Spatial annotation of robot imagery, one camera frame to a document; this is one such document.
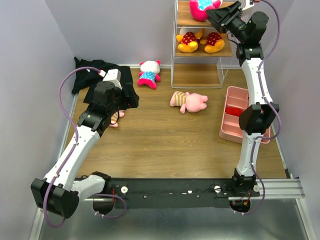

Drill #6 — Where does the white plush blue dress front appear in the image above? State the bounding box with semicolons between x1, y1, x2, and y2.
189;0;223;22

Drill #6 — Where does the white plush blue dress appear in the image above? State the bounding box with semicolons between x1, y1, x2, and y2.
189;0;223;22
137;60;161;90

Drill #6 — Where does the large yellow plush toy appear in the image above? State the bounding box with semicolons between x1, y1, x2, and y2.
200;32;225;54

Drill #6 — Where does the white plush blue dress back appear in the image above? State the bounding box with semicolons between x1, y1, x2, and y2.
137;60;161;90

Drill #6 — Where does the small yellow plush toy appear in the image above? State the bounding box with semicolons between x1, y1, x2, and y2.
176;27;203;53

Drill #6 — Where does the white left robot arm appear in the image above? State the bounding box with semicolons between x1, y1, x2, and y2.
30;81;139;220

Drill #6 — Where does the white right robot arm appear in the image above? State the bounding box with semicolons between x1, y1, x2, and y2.
206;1;280;196

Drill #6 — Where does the pink pig plush left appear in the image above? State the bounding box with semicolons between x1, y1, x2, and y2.
109;110;125;128

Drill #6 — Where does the black cloth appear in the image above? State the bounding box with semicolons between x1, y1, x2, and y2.
71;57;133;104

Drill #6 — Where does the pink pig plush striped shirt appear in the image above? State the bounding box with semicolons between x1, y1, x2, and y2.
169;91;208;114

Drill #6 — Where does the pink divided organizer tray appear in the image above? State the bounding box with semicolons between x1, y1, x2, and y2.
219;86;271;145

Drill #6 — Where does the red sock middle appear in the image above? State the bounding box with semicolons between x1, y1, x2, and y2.
225;106;244;118

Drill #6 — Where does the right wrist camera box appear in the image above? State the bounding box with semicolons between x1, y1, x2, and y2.
240;0;260;17

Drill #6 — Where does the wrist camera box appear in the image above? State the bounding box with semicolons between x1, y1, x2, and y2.
240;0;260;17
103;69;122;89

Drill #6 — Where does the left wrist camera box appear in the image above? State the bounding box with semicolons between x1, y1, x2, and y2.
103;69;122;89

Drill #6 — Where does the white wire wooden shelf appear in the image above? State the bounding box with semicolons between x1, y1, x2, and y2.
171;0;240;89

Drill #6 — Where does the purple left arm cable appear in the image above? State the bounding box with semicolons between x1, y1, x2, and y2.
42;66;128;229

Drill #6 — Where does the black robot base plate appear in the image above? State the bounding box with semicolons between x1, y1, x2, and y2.
101;178;260;209

